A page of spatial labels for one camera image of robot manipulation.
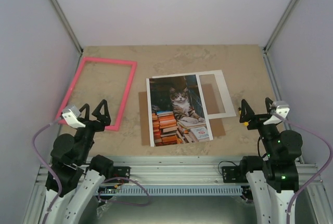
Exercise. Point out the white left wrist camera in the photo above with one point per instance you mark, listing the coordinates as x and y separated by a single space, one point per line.
71 116

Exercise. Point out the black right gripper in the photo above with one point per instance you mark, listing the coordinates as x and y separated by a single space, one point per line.
250 114

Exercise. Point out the pink picture frame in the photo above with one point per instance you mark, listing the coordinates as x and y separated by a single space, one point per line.
132 64

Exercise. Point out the right aluminium corner post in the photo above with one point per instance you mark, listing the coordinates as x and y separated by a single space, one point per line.
281 23

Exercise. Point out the white mat board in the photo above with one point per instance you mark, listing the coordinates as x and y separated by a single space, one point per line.
223 91

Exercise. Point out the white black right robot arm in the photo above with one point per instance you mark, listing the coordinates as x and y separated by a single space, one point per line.
273 180

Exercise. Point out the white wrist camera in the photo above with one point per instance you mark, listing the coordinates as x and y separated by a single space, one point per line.
71 116
280 110

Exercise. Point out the aluminium corner post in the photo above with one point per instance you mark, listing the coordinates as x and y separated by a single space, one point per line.
64 21
281 23

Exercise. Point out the yellow screwdriver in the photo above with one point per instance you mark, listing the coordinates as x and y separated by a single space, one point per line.
242 117

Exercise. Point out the left aluminium corner post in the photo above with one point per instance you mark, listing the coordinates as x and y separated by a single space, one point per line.
64 21

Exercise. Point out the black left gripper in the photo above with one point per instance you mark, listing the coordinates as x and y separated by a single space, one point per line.
104 120

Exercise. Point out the brown backing board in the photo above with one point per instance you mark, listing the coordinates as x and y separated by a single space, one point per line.
211 106

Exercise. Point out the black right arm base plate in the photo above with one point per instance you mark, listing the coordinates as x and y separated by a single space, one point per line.
231 174

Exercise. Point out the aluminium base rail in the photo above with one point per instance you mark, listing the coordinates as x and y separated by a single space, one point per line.
176 170

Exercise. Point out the cat photo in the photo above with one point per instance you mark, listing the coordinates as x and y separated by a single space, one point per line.
177 111

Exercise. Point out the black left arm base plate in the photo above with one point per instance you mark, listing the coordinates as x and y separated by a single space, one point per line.
121 171

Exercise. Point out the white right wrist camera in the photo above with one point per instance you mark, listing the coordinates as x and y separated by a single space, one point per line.
280 110

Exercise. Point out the grey slotted cable duct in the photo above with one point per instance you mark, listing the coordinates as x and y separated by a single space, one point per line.
130 190

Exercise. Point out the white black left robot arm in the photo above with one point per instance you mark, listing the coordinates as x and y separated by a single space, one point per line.
69 188

